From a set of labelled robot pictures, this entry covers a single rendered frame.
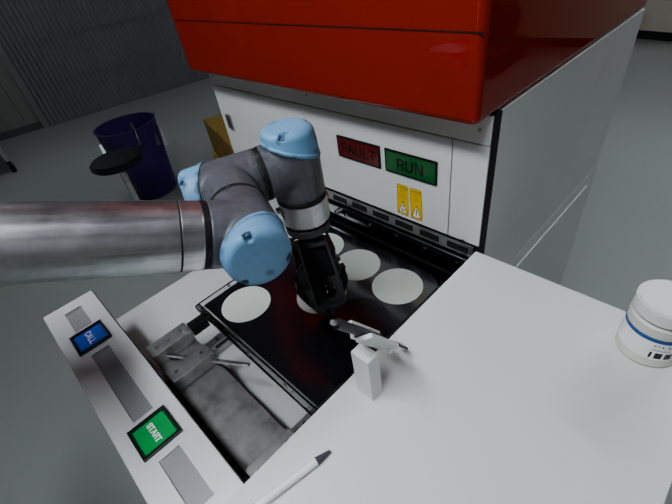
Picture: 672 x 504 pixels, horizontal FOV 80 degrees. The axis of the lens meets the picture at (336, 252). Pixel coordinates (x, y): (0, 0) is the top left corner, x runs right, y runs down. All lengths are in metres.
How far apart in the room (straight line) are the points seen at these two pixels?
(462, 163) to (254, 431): 0.54
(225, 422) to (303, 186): 0.39
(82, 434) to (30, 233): 1.70
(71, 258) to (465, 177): 0.56
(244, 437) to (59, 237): 0.41
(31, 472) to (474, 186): 1.91
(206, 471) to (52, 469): 1.50
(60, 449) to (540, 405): 1.85
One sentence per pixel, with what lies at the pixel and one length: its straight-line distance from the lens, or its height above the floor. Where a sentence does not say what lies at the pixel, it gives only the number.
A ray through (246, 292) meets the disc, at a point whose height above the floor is 0.90.
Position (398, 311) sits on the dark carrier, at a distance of 0.75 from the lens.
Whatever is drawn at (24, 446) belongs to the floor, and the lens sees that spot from 2.21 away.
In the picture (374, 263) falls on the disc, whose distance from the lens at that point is 0.85.
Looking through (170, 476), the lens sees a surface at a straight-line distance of 0.61.
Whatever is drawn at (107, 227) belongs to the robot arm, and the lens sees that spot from 0.41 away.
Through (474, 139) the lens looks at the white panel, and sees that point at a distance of 0.68.
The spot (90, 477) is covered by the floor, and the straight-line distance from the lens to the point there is 1.95.
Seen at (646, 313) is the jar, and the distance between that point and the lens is 0.62.
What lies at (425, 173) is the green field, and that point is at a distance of 0.75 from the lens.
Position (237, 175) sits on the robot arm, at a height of 1.24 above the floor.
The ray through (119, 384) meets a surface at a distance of 0.74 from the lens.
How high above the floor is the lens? 1.46
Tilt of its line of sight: 39 degrees down
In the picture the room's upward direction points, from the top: 10 degrees counter-clockwise
